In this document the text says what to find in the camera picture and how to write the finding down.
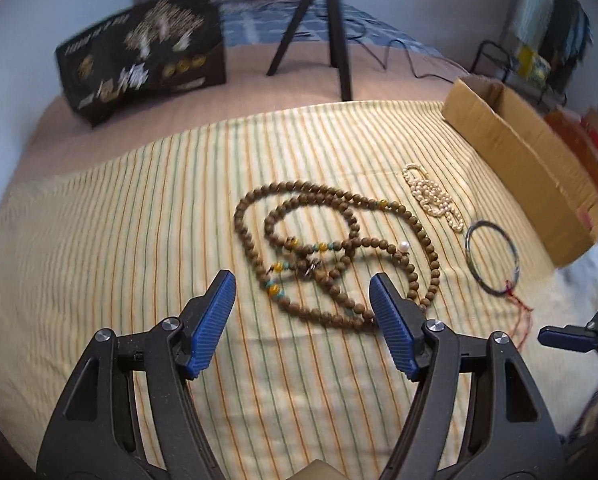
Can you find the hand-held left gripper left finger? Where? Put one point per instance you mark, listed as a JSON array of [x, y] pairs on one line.
[[211, 325]]

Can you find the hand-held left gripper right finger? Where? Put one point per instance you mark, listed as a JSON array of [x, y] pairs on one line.
[[394, 330]]

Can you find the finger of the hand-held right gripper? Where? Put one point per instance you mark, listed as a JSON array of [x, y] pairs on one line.
[[564, 338]]

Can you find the thin metal bangle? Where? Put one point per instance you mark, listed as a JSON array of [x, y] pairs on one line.
[[467, 247]]

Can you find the cardboard box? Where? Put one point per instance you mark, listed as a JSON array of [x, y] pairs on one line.
[[519, 150]]

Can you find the yellow striped cloth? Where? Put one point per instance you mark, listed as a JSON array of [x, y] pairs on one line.
[[129, 210]]

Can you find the orange cloth covered table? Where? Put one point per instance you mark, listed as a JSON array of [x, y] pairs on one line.
[[569, 132]]

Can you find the tan mattress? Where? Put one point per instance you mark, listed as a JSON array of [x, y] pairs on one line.
[[279, 90]]

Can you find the yellow box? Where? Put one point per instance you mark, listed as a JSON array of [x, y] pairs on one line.
[[531, 62]]

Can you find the black printed bag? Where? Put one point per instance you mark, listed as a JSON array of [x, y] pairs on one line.
[[144, 55]]

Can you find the black clothes rack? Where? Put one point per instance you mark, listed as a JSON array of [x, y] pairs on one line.
[[481, 49]]

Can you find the black light tripod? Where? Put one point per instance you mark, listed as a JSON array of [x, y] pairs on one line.
[[336, 35]]

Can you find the blue patterned bed sheet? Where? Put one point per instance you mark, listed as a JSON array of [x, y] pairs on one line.
[[259, 25]]

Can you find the dark hanging clothes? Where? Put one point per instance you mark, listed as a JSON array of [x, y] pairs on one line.
[[571, 25]]

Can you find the striped hanging towel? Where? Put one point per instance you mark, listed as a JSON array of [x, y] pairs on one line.
[[534, 0]]

